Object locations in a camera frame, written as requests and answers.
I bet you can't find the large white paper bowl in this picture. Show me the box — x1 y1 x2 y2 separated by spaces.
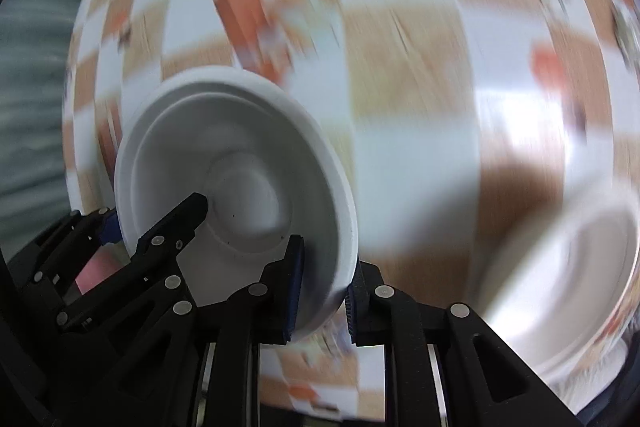
114 66 358 340

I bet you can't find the pink plastic plate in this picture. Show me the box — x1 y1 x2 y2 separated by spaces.
75 249 122 295

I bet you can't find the green curtain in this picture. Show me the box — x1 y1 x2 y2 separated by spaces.
1 0 80 257

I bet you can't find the checkered patterned tablecloth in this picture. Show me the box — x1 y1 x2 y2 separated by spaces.
60 0 640 423

